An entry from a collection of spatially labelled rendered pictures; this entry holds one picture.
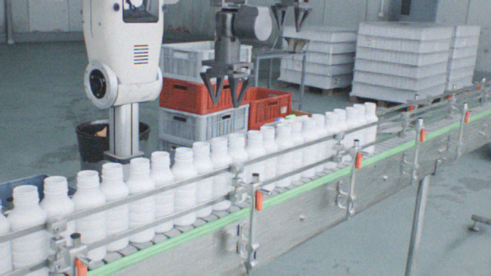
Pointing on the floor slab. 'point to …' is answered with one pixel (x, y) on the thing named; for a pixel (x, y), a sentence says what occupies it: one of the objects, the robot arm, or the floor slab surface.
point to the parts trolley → (271, 65)
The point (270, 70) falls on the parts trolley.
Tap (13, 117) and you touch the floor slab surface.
